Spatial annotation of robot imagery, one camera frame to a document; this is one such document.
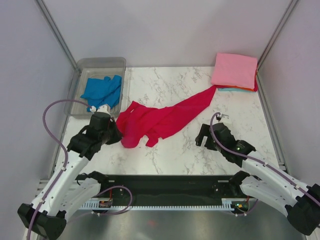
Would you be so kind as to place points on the left aluminium frame post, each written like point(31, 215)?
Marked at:
point(56, 32)

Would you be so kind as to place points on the pink folded t shirt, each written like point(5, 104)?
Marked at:
point(234, 70)

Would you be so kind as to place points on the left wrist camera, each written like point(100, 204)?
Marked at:
point(101, 109)

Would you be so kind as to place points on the right aluminium frame post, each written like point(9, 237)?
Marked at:
point(276, 33)

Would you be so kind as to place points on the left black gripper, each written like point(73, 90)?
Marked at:
point(117, 135)

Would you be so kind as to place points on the clear plastic bin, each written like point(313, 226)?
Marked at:
point(97, 68)

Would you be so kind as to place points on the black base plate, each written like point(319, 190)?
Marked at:
point(123, 196)

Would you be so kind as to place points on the teal folded t shirt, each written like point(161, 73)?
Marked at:
point(230, 89)

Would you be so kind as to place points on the white slotted cable duct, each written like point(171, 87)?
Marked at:
point(224, 204)

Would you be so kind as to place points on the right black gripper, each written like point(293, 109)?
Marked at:
point(204, 131)

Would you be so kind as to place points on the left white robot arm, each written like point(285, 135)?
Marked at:
point(48, 213)

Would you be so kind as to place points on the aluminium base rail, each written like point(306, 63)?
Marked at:
point(219, 186)

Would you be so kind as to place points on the blue t shirt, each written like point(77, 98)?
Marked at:
point(106, 91)

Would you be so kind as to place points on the aluminium frame post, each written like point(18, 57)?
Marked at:
point(56, 32)
point(276, 33)

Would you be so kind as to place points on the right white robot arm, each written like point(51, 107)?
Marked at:
point(297, 201)

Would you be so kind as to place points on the red t shirt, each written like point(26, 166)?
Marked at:
point(155, 123)

